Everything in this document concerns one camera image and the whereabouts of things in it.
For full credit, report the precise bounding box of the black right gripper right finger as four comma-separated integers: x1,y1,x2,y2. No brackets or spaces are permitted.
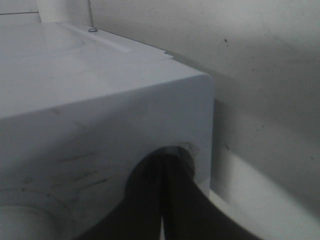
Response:
161,149,241,240

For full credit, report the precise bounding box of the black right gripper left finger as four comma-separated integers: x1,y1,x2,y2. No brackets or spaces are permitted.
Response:
76,154,163,240

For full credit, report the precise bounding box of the white upper microwave knob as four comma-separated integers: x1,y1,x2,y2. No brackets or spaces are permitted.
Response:
0,200,75,240

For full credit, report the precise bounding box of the white microwave oven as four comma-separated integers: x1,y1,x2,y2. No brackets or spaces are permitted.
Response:
0,22,214,237

